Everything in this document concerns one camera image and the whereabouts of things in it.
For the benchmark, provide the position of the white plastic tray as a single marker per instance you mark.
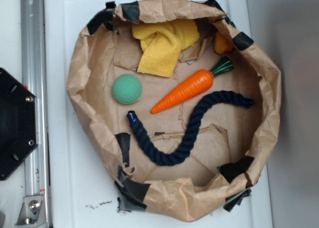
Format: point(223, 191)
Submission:
point(82, 193)

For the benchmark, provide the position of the metal corner bracket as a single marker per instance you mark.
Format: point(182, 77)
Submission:
point(32, 213)

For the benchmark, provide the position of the aluminium extrusion rail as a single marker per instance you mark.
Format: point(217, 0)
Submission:
point(36, 165)

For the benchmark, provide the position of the brown paper bag basin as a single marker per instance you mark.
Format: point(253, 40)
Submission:
point(233, 144)

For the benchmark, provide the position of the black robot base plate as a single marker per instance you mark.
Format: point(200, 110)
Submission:
point(18, 135)

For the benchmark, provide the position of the yellow microfiber cloth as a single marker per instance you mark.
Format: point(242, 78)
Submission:
point(162, 44)

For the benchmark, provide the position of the small orange yellow toy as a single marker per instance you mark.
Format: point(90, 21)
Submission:
point(222, 44)

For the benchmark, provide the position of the green dimpled foam ball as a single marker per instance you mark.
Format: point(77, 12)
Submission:
point(127, 89)

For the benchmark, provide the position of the orange plastic toy carrot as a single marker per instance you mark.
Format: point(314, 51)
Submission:
point(194, 85)

